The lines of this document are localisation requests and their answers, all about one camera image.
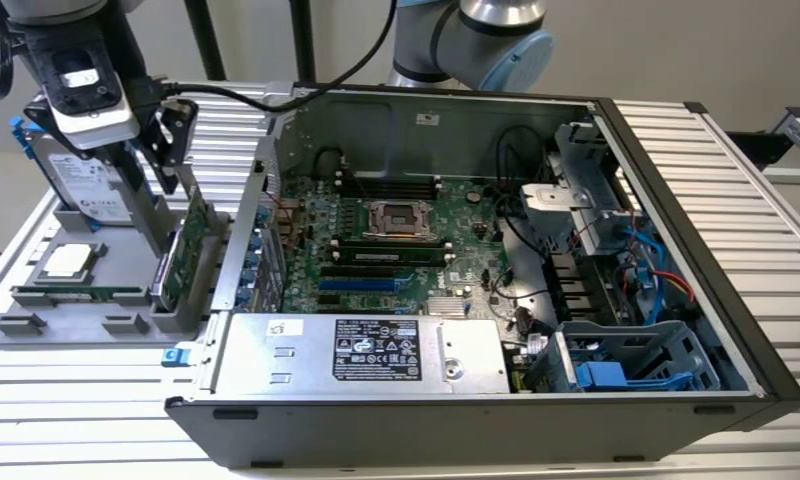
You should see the graphics card black fan shroud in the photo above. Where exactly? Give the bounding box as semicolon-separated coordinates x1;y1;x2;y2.
150;154;222;314

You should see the hard disk blue carrier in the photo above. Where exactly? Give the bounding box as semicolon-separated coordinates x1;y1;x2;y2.
8;117;148;234

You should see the black stand pole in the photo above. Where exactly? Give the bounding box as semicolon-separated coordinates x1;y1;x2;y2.
289;0;318;84
183;0;227;81

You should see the grey plastic parts rack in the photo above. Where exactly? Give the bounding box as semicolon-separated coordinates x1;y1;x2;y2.
0;164;234;346

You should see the silver CPU chip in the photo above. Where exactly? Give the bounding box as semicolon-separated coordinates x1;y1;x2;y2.
38;243;102;279

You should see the black expansion slot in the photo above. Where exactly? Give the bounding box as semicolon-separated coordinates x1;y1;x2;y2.
318;264;414;280

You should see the blue expansion slot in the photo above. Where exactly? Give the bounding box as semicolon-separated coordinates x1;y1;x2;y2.
317;276;401;295

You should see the green motherboard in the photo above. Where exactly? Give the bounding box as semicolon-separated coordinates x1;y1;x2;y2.
269;172;518;324

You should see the silver power supply unit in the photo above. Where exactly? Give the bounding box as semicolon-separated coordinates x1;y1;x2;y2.
215;312;511;396

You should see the small silver heat sink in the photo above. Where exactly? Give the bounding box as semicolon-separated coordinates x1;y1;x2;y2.
426;295;471;317

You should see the silver metal drive bay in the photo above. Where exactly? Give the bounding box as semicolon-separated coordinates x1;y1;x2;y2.
517;121;645;257

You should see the open black PC case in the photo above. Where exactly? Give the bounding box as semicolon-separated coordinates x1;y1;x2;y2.
163;79;800;471

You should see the blue plastic disk carrier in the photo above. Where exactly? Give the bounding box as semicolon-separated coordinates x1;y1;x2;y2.
571;360;702;391

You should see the grey metal disk cage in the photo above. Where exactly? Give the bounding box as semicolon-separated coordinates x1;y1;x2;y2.
525;319;721;394

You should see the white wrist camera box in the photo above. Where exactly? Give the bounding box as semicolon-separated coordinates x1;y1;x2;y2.
22;27;140;151

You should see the CPU socket metal frame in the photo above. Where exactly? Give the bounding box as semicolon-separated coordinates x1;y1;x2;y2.
365;199;431;237

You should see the black looped wire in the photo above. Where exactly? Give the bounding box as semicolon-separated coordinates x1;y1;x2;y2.
494;124;549;187

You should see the blue data wire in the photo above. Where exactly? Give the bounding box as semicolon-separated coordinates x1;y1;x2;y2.
618;224;669;326

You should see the red power wire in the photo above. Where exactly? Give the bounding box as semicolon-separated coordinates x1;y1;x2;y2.
650;268;700;304

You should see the black table bracket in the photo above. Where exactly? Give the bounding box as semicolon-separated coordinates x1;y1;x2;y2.
725;129;794;166

